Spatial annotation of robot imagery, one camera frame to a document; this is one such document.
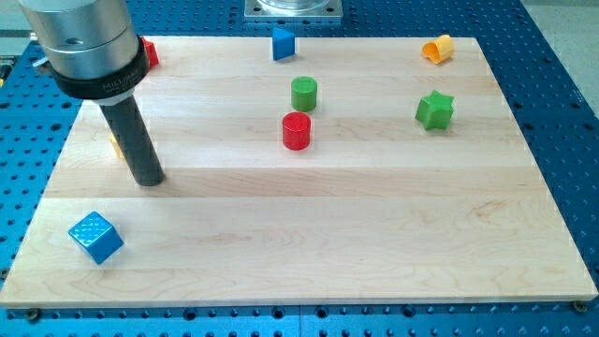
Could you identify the red block behind arm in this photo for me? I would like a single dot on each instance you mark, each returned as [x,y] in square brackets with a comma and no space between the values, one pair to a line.
[151,52]

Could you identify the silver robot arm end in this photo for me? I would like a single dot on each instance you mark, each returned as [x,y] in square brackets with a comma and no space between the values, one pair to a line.
[91,46]

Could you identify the wooden board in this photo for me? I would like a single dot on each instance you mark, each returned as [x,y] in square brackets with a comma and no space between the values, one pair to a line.
[375,210]

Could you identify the red cylinder block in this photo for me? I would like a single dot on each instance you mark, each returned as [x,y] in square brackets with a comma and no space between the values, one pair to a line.
[296,130]

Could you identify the green cylinder block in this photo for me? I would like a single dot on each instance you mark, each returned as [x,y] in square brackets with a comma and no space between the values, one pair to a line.
[303,93]

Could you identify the blue triangle block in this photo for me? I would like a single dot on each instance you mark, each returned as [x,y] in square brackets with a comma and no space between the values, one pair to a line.
[283,44]

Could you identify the green star block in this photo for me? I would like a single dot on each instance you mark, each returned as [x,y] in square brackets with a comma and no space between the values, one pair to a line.
[435,110]

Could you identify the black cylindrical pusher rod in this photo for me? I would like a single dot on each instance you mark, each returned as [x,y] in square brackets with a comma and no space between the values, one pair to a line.
[127,126]

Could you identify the yellow heart block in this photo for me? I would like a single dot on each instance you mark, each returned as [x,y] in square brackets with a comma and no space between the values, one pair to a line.
[439,49]

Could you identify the yellow block behind rod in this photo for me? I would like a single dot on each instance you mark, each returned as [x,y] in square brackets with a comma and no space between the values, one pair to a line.
[116,146]

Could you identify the blue cube block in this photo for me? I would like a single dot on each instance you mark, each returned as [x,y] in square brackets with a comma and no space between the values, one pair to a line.
[97,236]

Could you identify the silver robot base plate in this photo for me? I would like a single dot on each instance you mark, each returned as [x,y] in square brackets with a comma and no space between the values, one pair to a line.
[264,10]

